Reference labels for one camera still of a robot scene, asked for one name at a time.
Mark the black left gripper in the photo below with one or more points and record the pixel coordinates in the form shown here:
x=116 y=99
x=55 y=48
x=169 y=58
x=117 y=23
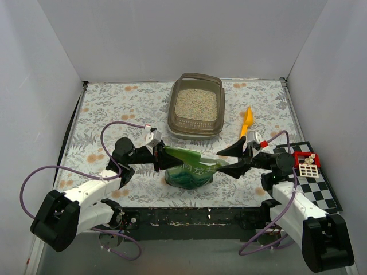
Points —
x=156 y=157

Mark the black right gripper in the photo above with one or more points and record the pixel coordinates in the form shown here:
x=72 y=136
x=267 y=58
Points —
x=248 y=156

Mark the green litter bag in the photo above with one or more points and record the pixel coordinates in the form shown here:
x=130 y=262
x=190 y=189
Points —
x=195 y=171

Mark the orange plastic scoop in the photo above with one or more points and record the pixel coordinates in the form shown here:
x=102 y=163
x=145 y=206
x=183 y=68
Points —
x=248 y=121

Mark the brown plastic litter box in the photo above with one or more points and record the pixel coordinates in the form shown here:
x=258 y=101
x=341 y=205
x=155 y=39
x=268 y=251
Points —
x=197 y=107

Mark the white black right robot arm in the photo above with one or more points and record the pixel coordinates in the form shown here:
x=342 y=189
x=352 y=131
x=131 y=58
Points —
x=322 y=237

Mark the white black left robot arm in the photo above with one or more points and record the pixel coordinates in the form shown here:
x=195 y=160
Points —
x=64 y=215

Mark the floral patterned table mat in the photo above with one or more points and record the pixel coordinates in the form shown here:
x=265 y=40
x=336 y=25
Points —
x=112 y=111

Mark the black white checkerboard plate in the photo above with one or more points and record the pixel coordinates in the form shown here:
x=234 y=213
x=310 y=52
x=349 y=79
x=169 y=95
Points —
x=318 y=190

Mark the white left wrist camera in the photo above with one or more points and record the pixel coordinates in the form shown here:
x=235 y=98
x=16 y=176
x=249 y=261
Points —
x=152 y=138

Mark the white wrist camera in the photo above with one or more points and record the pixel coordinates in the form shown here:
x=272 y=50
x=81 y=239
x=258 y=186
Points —
x=254 y=140
x=152 y=138

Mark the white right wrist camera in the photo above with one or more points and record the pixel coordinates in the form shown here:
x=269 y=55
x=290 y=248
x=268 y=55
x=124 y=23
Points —
x=254 y=140

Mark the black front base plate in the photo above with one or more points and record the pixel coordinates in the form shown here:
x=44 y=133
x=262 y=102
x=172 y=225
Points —
x=193 y=223

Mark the red white small bracket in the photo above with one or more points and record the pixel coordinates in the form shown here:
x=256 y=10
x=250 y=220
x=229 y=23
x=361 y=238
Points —
x=307 y=163

